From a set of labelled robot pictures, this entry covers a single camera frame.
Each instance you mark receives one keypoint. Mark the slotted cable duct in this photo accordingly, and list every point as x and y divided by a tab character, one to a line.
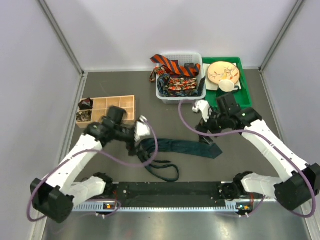
110	206

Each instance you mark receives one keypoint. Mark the beige patterned plate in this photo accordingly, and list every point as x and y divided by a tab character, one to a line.
222	70

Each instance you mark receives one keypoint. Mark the white plastic basket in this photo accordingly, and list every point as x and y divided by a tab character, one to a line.
185	59

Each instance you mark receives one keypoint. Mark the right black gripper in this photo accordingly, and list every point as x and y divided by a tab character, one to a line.
206	126

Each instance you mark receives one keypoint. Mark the floral patterned tie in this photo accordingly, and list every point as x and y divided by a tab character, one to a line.
169	85

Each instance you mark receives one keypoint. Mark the green white mug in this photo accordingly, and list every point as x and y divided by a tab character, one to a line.
227	86

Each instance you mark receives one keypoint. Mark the dark teal necktie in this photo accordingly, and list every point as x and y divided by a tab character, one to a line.
147	147

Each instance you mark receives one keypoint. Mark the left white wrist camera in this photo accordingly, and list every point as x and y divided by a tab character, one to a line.
141	128

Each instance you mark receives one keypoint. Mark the dark red rolled tie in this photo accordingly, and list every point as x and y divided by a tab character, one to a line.
86	104

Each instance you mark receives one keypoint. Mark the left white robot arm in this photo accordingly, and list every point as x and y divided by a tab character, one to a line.
56	194

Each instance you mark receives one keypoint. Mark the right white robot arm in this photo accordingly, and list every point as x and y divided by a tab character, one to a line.
297	181

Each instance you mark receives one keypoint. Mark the wooden compartment box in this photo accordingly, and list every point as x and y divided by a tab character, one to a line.
101	106

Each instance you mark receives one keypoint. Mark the green plastic tray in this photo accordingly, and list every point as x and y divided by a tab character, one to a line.
243	96

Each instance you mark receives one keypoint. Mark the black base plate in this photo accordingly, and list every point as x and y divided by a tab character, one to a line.
173	194

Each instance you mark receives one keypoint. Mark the brown patterned rolled tie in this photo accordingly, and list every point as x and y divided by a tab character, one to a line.
84	116

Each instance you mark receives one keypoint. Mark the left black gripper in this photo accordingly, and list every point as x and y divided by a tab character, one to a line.
131	145

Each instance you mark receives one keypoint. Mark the orange navy striped tie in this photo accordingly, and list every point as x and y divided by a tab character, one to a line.
172	67

